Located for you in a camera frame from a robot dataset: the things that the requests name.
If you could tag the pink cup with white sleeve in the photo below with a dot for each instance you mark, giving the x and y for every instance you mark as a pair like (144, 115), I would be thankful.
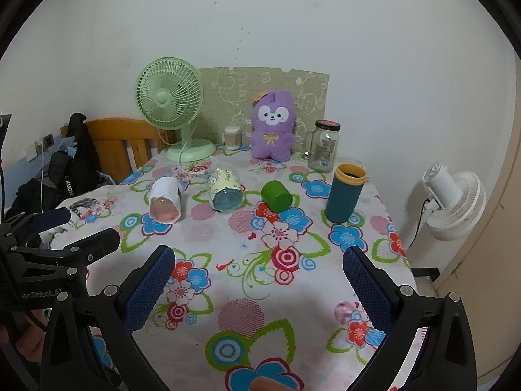
(166, 199)

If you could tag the wooden chair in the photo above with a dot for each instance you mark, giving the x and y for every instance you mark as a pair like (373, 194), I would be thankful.
(110, 134)

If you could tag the glass jar with lid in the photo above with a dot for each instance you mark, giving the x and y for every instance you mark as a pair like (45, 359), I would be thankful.
(323, 150)

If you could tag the white printed cloth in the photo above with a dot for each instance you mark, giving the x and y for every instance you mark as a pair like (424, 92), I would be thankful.
(83, 208)

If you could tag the green cup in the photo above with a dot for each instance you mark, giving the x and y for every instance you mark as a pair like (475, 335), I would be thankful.
(277, 196)

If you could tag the purple plush toy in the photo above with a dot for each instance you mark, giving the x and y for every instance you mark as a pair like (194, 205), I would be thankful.
(270, 138)

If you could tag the floral tablecloth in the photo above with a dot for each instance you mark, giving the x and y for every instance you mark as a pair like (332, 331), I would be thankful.
(244, 260)

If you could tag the person's left hand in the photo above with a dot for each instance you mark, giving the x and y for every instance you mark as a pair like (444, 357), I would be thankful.
(28, 340)

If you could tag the green patterned wall sheet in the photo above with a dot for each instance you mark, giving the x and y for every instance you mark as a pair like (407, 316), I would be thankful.
(228, 89)

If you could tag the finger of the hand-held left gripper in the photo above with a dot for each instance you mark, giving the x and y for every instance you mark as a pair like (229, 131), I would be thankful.
(53, 216)
(95, 243)

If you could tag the white fan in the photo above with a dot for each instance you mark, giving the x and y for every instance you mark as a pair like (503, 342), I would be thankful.
(460, 207)

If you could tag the black clothing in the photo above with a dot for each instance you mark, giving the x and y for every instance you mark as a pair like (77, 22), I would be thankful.
(77, 171)

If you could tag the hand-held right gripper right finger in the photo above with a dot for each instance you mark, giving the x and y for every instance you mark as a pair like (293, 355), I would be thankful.
(366, 289)

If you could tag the green desk fan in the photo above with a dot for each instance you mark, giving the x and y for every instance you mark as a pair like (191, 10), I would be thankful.
(163, 98)

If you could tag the teal cup with yellow rim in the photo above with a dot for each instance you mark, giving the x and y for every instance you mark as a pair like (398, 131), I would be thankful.
(342, 200)

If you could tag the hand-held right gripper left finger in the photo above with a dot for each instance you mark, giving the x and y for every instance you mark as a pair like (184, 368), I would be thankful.
(149, 291)

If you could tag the blue bed sheet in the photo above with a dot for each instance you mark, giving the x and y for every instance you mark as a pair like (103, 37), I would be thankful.
(20, 171)

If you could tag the cotton swab container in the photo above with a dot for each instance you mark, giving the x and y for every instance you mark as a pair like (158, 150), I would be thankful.
(233, 137)

